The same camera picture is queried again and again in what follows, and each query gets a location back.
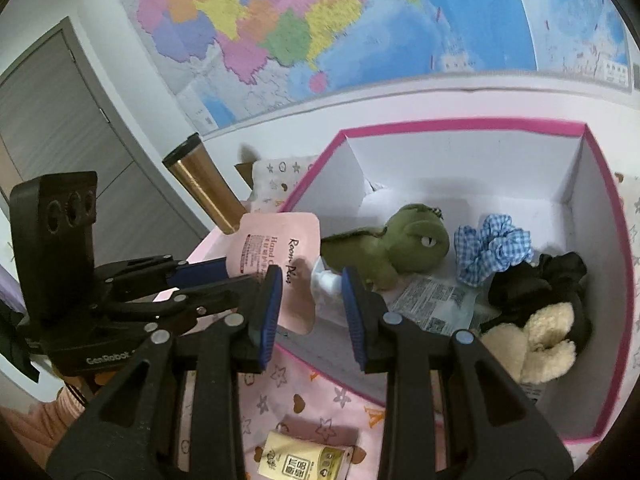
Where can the dark jacket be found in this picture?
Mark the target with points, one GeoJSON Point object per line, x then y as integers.
{"type": "Point", "coordinates": [15, 340]}

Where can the blue gingham scrunchie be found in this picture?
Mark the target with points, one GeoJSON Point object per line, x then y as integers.
{"type": "Point", "coordinates": [492, 247]}

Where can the clear printed packet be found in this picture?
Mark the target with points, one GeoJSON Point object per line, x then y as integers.
{"type": "Point", "coordinates": [435, 305]}

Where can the green plush toy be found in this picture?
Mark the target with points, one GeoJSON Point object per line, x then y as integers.
{"type": "Point", "coordinates": [400, 245]}

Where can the pink hand cream pouch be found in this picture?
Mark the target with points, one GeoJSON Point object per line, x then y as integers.
{"type": "Point", "coordinates": [295, 240]}

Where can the black scrunchie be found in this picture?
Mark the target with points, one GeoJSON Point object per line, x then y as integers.
{"type": "Point", "coordinates": [540, 285]}

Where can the brown board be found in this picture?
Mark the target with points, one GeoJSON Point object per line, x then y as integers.
{"type": "Point", "coordinates": [245, 172]}

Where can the colourful wall map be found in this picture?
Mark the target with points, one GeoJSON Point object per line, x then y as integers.
{"type": "Point", "coordinates": [350, 25]}

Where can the copper tumbler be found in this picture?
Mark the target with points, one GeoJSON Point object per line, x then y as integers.
{"type": "Point", "coordinates": [205, 185]}

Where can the pink cardboard box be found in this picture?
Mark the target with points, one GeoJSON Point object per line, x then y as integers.
{"type": "Point", "coordinates": [600, 310]}

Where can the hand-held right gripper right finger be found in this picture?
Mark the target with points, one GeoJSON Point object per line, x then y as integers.
{"type": "Point", "coordinates": [352, 310]}

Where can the cream fluffy scrunchie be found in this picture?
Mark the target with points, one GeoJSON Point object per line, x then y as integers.
{"type": "Point", "coordinates": [540, 345]}

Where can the person's left forearm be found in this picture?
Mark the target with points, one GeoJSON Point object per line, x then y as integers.
{"type": "Point", "coordinates": [30, 420]}

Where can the small yellow box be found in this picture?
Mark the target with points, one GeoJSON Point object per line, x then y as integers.
{"type": "Point", "coordinates": [300, 457]}

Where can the purple cloth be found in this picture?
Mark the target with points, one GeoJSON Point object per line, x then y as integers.
{"type": "Point", "coordinates": [7, 285]}

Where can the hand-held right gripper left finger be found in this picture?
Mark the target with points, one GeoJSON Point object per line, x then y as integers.
{"type": "Point", "coordinates": [267, 315]}

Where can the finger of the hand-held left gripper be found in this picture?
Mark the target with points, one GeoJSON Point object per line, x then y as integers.
{"type": "Point", "coordinates": [220, 297]}
{"type": "Point", "coordinates": [200, 272]}

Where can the grey door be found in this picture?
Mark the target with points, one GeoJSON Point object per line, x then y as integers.
{"type": "Point", "coordinates": [60, 125]}

